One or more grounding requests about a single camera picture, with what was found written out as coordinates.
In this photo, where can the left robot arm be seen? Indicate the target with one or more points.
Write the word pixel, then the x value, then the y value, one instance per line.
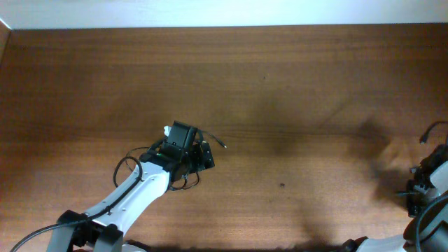
pixel 164 166

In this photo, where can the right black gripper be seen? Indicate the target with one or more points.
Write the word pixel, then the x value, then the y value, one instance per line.
pixel 413 209

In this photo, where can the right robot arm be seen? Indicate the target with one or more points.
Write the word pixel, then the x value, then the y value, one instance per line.
pixel 428 231

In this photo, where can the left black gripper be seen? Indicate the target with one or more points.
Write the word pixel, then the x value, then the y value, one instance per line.
pixel 199 164

